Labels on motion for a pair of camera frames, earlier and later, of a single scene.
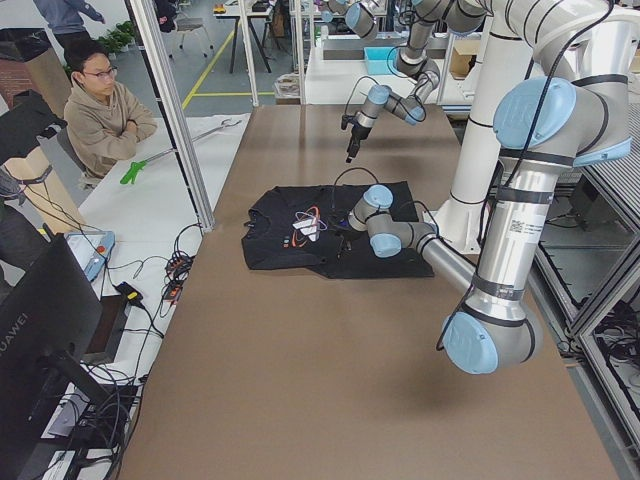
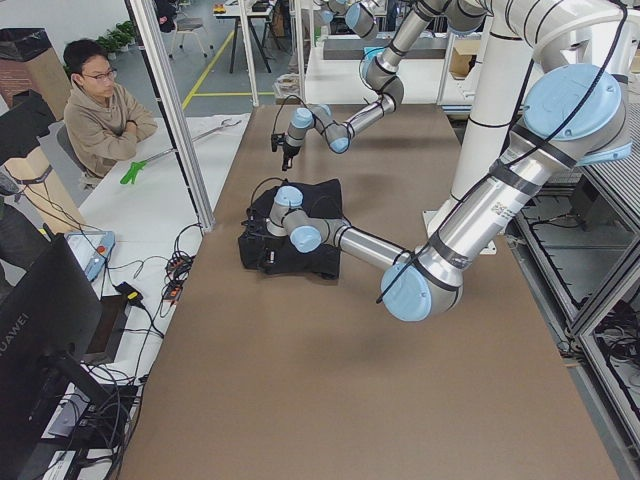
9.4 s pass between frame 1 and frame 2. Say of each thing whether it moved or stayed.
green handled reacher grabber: stayed
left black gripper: moved
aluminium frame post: stayed
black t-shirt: moved
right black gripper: moved
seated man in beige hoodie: stayed
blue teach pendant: stayed
